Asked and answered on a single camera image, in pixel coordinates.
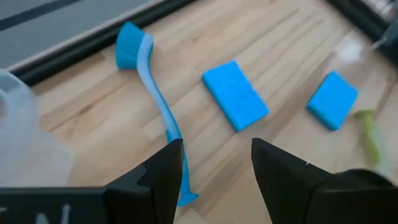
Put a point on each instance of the blue kitchen sponge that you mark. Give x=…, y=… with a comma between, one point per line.
x=332, y=99
x=236, y=96

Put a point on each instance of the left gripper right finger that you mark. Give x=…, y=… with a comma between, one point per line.
x=295, y=193

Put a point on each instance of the blue dish brush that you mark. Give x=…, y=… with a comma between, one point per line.
x=133, y=46

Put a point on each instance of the clear plastic bin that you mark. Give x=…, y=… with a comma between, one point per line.
x=25, y=140

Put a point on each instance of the black table edge frame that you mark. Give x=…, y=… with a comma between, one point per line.
x=93, y=43

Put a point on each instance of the yellow-green dish brush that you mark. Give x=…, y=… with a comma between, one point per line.
x=370, y=137

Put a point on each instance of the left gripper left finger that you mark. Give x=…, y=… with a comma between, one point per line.
x=149, y=193

